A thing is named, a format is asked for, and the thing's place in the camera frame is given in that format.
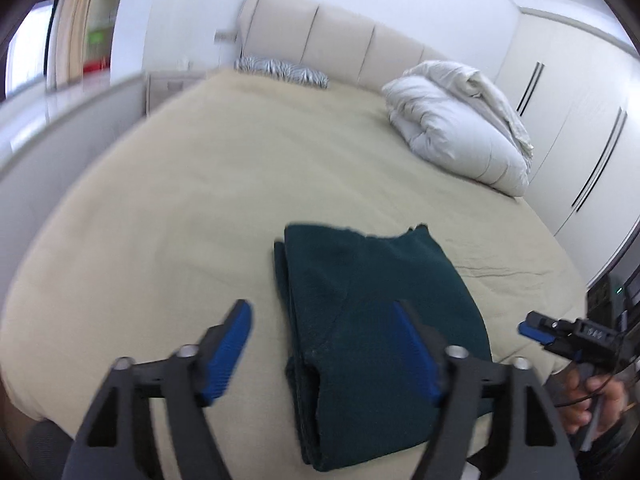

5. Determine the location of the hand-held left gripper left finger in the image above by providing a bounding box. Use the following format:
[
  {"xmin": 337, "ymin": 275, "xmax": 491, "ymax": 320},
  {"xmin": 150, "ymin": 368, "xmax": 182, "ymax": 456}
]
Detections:
[{"xmin": 62, "ymin": 299, "xmax": 254, "ymax": 480}]

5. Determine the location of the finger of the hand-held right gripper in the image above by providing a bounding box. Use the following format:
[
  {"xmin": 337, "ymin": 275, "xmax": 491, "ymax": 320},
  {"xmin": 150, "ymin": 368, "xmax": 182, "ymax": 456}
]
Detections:
[
  {"xmin": 526, "ymin": 311, "xmax": 563, "ymax": 331},
  {"xmin": 517, "ymin": 323, "xmax": 568, "ymax": 349}
]

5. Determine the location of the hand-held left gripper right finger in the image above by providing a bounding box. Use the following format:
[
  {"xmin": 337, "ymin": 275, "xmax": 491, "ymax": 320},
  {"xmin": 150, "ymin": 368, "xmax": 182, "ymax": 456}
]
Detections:
[{"xmin": 392, "ymin": 299, "xmax": 581, "ymax": 480}]

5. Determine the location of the dark green sweater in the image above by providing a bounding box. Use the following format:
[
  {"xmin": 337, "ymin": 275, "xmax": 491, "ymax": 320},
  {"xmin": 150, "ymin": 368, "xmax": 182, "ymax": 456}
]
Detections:
[{"xmin": 273, "ymin": 222, "xmax": 493, "ymax": 473}]

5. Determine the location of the person's right forearm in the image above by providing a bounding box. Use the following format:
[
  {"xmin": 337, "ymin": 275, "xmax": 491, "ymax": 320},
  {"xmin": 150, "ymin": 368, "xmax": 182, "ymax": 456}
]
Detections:
[{"xmin": 575, "ymin": 412, "xmax": 640, "ymax": 480}]

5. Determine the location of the person's right hand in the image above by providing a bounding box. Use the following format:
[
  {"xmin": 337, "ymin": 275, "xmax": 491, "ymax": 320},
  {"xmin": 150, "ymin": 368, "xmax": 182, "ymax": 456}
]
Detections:
[{"xmin": 562, "ymin": 365, "xmax": 628, "ymax": 436}]

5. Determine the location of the black electronic device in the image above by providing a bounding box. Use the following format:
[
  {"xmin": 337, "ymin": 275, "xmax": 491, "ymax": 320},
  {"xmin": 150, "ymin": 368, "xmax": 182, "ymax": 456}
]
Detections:
[{"xmin": 587, "ymin": 260, "xmax": 640, "ymax": 331}]

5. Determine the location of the bed with beige sheet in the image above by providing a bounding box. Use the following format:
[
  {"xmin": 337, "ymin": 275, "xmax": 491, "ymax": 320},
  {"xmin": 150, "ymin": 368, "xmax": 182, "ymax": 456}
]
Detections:
[{"xmin": 0, "ymin": 67, "xmax": 588, "ymax": 480}]

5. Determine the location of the white wardrobe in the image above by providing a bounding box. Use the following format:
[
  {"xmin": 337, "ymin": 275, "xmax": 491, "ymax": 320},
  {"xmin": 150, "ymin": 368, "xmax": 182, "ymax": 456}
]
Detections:
[{"xmin": 492, "ymin": 7, "xmax": 640, "ymax": 286}]

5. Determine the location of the white folded duvet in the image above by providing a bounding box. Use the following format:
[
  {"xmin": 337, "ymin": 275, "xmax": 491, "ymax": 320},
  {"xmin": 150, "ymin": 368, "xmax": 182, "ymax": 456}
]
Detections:
[{"xmin": 381, "ymin": 60, "xmax": 535, "ymax": 197}]

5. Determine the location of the cream nightstand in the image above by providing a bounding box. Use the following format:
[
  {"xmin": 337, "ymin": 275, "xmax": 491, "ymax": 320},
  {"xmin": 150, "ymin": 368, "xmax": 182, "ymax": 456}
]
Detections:
[{"xmin": 145, "ymin": 71, "xmax": 208, "ymax": 116}]

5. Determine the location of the grey window ledge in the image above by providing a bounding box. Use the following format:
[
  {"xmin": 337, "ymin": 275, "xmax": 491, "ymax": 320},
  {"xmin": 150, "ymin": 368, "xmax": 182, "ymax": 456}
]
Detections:
[{"xmin": 0, "ymin": 72, "xmax": 148, "ymax": 201}]

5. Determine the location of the zebra print pillow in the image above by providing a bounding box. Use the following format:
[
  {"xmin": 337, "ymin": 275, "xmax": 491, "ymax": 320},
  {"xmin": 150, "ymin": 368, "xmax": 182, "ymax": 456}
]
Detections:
[{"xmin": 235, "ymin": 56, "xmax": 331, "ymax": 90}]

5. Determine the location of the cream padded headboard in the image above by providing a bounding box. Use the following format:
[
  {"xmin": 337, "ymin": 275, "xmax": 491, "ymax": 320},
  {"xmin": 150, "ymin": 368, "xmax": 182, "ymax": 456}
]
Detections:
[{"xmin": 239, "ymin": 0, "xmax": 451, "ymax": 93}]

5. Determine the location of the black framed window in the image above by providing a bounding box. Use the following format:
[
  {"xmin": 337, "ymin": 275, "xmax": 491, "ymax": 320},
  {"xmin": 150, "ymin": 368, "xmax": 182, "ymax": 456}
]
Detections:
[{"xmin": 0, "ymin": 5, "xmax": 53, "ymax": 101}]

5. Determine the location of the beige curtain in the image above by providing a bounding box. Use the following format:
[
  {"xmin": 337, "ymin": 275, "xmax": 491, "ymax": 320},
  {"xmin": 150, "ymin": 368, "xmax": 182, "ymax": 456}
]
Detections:
[{"xmin": 50, "ymin": 0, "xmax": 103, "ymax": 88}]

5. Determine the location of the thin black cable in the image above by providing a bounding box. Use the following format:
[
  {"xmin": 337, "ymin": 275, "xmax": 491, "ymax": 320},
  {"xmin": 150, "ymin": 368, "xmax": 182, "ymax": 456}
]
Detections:
[{"xmin": 552, "ymin": 355, "xmax": 640, "ymax": 407}]

